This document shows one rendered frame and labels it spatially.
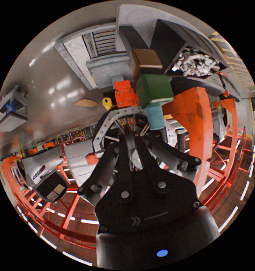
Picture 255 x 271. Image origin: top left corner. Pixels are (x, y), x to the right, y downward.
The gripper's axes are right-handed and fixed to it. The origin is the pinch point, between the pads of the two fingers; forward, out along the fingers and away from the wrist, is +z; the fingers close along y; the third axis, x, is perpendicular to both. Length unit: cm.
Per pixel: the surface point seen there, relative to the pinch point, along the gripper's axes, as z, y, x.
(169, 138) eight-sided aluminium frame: 27.7, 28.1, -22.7
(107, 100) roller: 32.0, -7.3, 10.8
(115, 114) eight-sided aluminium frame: 31.2, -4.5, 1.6
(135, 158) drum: 11.6, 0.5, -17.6
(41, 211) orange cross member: -35, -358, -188
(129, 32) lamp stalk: -3.2, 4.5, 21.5
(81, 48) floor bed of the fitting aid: 33, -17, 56
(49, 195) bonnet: 48, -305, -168
